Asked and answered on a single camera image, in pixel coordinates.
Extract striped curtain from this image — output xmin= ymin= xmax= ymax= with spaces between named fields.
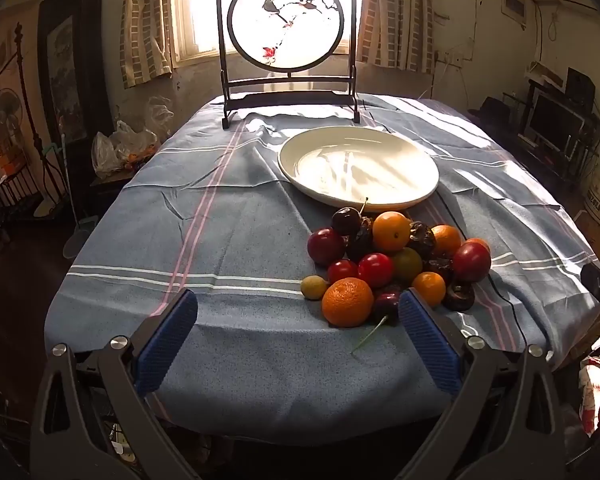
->
xmin=120 ymin=0 xmax=173 ymax=88
xmin=357 ymin=0 xmax=436 ymax=72

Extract white round plate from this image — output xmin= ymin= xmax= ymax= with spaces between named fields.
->
xmin=277 ymin=125 xmax=440 ymax=212

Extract blue striped tablecloth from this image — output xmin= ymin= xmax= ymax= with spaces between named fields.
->
xmin=44 ymin=92 xmax=600 ymax=433

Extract large mandarin orange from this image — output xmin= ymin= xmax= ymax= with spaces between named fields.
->
xmin=321 ymin=277 xmax=375 ymax=328

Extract black speaker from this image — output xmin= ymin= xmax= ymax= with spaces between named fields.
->
xmin=566 ymin=67 xmax=596 ymax=108

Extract dark framed wall painting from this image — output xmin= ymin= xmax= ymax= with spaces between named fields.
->
xmin=37 ymin=0 xmax=106 ymax=161

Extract dark red cherry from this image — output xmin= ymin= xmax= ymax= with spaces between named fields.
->
xmin=331 ymin=197 xmax=370 ymax=236
xmin=351 ymin=285 xmax=404 ymax=353

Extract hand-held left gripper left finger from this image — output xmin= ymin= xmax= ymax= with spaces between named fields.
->
xmin=29 ymin=288 xmax=199 ymax=480

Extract round embroidery screen on stand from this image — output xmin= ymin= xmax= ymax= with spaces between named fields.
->
xmin=216 ymin=0 xmax=361 ymax=130

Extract standing fan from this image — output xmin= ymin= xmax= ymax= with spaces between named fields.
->
xmin=0 ymin=87 xmax=26 ymax=148

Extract window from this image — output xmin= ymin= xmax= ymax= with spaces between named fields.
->
xmin=172 ymin=0 xmax=366 ymax=68

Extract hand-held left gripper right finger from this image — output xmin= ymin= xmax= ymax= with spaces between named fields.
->
xmin=395 ymin=288 xmax=571 ymax=480

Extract computer monitor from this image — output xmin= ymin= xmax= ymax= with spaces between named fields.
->
xmin=525 ymin=92 xmax=588 ymax=153

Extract wall vent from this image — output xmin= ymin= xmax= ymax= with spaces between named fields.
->
xmin=500 ymin=0 xmax=528 ymax=28

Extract red white floral cloth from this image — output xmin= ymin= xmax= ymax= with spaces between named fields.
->
xmin=578 ymin=352 xmax=600 ymax=436

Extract clear plastic bags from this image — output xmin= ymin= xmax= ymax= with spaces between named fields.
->
xmin=91 ymin=96 xmax=173 ymax=178

